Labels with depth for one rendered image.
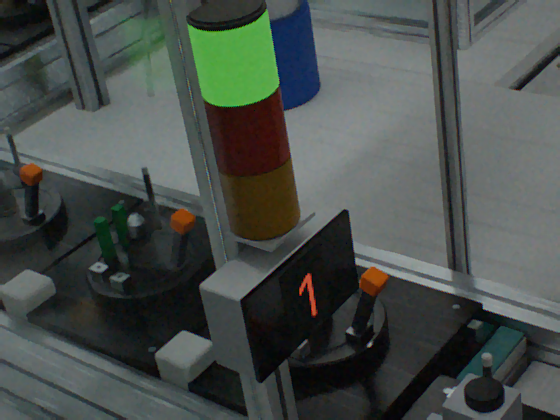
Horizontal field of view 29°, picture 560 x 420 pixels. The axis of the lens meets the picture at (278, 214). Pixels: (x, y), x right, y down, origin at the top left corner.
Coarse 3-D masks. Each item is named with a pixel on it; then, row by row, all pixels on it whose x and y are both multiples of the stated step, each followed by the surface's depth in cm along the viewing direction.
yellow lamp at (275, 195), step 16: (288, 160) 71; (224, 176) 70; (240, 176) 70; (256, 176) 69; (272, 176) 70; (288, 176) 71; (224, 192) 71; (240, 192) 70; (256, 192) 70; (272, 192) 70; (288, 192) 71; (240, 208) 71; (256, 208) 71; (272, 208) 71; (288, 208) 72; (240, 224) 72; (256, 224) 71; (272, 224) 71; (288, 224) 72
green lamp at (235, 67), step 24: (264, 24) 65; (192, 48) 67; (216, 48) 65; (240, 48) 65; (264, 48) 66; (216, 72) 66; (240, 72) 65; (264, 72) 66; (216, 96) 67; (240, 96) 66; (264, 96) 67
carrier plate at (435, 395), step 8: (440, 376) 101; (432, 384) 100; (440, 384) 100; (448, 384) 100; (456, 384) 100; (424, 392) 100; (432, 392) 100; (440, 392) 99; (448, 392) 99; (424, 400) 99; (432, 400) 99; (440, 400) 98; (416, 408) 98; (424, 408) 98; (432, 408) 98; (440, 408) 98; (528, 408) 96; (536, 408) 96; (408, 416) 97; (416, 416) 97; (424, 416) 97; (528, 416) 95; (536, 416) 95; (544, 416) 95; (552, 416) 95
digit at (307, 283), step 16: (304, 256) 74; (320, 256) 76; (288, 272) 73; (304, 272) 75; (320, 272) 76; (288, 288) 73; (304, 288) 75; (320, 288) 77; (288, 304) 74; (304, 304) 75; (320, 304) 77; (288, 320) 74; (304, 320) 76; (304, 336) 76
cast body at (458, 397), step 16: (464, 384) 83; (480, 384) 81; (496, 384) 81; (448, 400) 82; (464, 400) 81; (480, 400) 80; (496, 400) 80; (512, 400) 81; (432, 416) 86; (448, 416) 81; (464, 416) 80; (480, 416) 80; (496, 416) 80; (512, 416) 81
